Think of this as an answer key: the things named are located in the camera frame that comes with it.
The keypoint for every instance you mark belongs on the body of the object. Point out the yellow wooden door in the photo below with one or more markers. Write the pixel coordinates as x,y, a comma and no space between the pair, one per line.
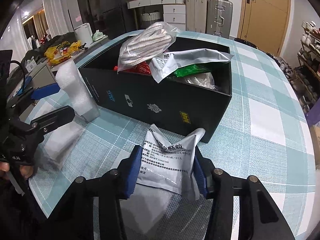
264,23

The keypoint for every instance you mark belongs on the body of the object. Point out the green white medicine packet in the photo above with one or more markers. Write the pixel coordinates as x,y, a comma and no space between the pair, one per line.
190,70

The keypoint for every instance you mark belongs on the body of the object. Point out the red balloon glue packet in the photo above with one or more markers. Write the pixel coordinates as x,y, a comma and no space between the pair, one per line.
141,68

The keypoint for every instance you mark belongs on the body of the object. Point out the silver medicine packet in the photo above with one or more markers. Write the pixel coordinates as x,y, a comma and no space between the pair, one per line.
169,166

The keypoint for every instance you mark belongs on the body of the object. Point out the white foam piece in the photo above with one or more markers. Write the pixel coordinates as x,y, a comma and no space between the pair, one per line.
69,80

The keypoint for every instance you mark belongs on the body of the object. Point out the dark grey refrigerator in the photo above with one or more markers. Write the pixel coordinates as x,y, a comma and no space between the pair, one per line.
118,19

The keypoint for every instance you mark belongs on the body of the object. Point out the silver aluminium suitcase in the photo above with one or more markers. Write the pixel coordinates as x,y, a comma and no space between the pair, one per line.
219,18

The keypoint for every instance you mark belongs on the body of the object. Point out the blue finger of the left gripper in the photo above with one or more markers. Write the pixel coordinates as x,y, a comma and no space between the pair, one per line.
45,91

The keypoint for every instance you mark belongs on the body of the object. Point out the white drawer desk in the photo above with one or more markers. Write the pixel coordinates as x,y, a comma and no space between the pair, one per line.
173,11

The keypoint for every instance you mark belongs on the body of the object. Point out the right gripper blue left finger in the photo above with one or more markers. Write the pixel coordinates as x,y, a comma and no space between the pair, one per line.
131,171

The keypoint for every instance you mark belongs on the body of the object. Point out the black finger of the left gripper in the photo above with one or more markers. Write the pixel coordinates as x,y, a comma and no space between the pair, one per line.
54,119

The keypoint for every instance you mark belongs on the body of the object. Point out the wooden shoe rack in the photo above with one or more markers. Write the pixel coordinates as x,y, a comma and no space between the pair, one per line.
308,71

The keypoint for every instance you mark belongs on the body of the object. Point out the checkered teal tablecloth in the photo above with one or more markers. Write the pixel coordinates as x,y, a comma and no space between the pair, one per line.
262,133

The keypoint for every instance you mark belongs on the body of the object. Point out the black cardboard box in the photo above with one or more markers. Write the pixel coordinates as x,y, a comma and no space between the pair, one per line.
175,106

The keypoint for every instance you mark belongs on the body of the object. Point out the white small appliance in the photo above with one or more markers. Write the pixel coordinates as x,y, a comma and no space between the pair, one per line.
84,34

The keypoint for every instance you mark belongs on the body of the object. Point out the yellow plastic bag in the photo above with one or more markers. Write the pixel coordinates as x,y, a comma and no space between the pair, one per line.
58,54

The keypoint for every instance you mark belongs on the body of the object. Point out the beige suitcase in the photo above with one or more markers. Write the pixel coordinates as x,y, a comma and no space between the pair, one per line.
196,15

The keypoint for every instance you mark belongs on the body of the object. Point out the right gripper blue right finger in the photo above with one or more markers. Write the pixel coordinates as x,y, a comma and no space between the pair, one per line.
202,170

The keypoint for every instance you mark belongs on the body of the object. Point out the white foam sheet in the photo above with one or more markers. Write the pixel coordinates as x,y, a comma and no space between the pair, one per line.
61,141

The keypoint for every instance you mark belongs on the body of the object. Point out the woven laundry basket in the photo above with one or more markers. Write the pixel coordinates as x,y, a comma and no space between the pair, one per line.
147,19

